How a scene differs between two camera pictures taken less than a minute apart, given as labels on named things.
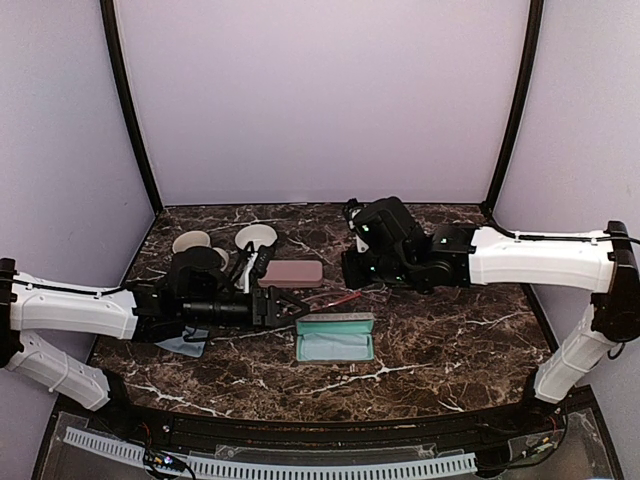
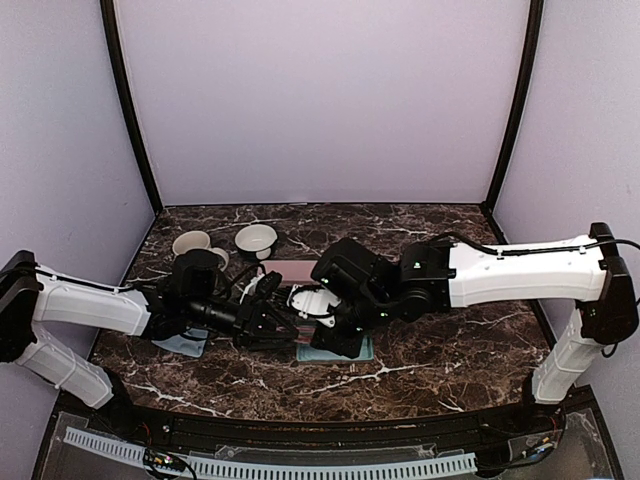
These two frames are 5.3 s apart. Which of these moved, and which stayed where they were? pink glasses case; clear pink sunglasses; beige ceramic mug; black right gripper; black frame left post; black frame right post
Moved: black right gripper; clear pink sunglasses
Stayed: beige ceramic mug; black frame right post; pink glasses case; black frame left post
